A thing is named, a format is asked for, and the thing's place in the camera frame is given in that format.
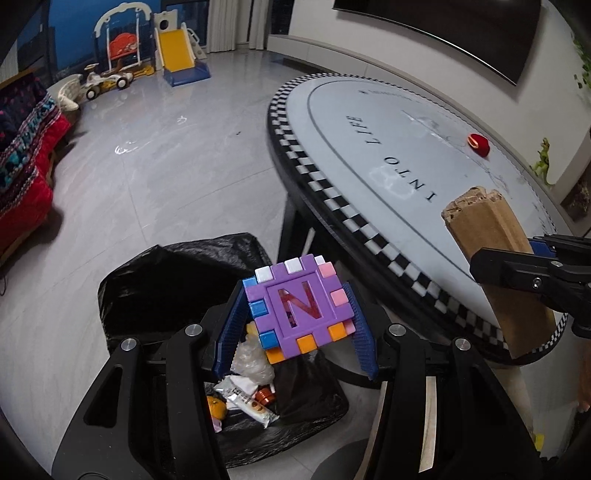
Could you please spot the framed picture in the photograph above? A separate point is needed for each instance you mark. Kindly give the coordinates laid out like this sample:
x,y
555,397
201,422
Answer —
x,y
577,196

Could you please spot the red heart-shaped box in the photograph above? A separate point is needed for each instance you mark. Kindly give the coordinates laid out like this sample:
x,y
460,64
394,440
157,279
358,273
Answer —
x,y
478,144

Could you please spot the white ride-on toy car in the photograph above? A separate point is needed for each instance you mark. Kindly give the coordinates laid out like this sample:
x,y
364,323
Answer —
x,y
106,83

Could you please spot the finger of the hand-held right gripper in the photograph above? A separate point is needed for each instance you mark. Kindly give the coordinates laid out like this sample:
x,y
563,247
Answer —
x,y
554,243
503,270

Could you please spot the black curved television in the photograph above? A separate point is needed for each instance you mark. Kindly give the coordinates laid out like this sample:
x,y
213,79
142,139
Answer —
x,y
438,27

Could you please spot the clear plastic bag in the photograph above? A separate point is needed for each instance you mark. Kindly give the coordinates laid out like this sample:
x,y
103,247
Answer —
x,y
251,360

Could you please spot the colourful patterned blanket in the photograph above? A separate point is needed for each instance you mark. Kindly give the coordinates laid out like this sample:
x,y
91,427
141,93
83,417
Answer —
x,y
23,152

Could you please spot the large dark window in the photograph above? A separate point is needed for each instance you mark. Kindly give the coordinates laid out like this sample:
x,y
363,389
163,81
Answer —
x,y
74,32

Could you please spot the white curtain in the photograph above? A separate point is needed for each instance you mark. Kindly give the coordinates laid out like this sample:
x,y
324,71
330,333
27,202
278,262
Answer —
x,y
240,23

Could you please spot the black trash bag bin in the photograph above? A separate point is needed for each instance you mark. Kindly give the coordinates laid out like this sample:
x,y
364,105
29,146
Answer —
x,y
152,286

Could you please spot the white printed wrapper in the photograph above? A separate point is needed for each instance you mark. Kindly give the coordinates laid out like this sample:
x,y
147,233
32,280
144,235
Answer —
x,y
247,399

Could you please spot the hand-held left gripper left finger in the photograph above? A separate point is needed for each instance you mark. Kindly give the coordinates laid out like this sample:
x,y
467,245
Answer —
x,y
228,337

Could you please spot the yellow toy slide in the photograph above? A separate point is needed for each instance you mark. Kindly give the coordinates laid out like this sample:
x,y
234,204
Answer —
x,y
178,50

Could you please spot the green leafy plant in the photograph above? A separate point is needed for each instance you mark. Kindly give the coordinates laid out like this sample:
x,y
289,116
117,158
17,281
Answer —
x,y
582,64

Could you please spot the toy swing set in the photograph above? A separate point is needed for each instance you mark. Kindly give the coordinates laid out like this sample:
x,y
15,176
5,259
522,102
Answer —
x,y
122,44

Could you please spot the round checkered-edge table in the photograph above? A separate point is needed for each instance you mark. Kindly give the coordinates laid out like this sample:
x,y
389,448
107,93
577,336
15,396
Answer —
x,y
369,138

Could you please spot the small tangerine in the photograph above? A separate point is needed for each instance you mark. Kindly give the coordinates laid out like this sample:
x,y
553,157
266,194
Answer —
x,y
216,408

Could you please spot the purple block cube toy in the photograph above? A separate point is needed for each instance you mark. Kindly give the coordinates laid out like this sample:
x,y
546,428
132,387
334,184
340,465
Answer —
x,y
300,304

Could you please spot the orange ribbed plastic cup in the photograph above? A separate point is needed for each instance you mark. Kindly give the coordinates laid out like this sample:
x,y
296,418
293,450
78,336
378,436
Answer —
x,y
265,396

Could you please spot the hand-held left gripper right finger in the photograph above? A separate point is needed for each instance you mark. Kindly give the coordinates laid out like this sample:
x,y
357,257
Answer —
x,y
364,341

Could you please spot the brown cardboard piece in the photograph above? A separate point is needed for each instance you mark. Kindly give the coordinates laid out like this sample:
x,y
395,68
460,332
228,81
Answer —
x,y
489,226

